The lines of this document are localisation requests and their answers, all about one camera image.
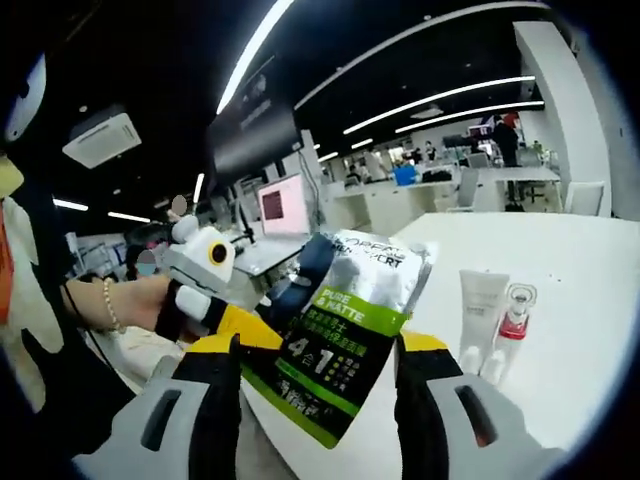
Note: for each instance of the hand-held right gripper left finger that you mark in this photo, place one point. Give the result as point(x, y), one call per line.
point(200, 430)

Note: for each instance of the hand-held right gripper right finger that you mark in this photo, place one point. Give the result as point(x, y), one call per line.
point(430, 430)

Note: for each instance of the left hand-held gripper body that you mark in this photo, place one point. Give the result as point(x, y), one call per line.
point(205, 260)

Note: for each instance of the green black mask packet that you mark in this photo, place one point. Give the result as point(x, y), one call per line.
point(350, 340)

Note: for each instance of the white skincare bottle red collar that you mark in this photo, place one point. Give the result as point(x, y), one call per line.
point(515, 327)

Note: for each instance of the white skincare tube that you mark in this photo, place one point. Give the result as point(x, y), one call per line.
point(482, 305)

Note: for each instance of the person's left hand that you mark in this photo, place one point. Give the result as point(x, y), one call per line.
point(145, 305)

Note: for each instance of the standing desk black legs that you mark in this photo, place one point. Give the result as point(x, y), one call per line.
point(265, 257)

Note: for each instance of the computer monitor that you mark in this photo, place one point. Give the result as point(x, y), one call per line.
point(285, 205)

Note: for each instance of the large dark hanging display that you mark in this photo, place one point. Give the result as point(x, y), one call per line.
point(255, 130)

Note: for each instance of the ceiling air conditioner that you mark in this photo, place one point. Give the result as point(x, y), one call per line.
point(102, 135)

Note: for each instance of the row of white office desks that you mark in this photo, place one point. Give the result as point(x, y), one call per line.
point(380, 200)

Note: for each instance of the white plush toy orange scarf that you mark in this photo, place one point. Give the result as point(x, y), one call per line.
point(17, 260)

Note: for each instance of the long ceiling light strip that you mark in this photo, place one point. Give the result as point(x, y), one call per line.
point(252, 55)

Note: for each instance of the blue plastic crate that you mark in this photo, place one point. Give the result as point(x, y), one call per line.
point(406, 175)

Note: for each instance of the white office desk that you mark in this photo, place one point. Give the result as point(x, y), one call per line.
point(525, 175)

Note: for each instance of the white chair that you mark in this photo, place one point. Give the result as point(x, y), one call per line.
point(585, 197)

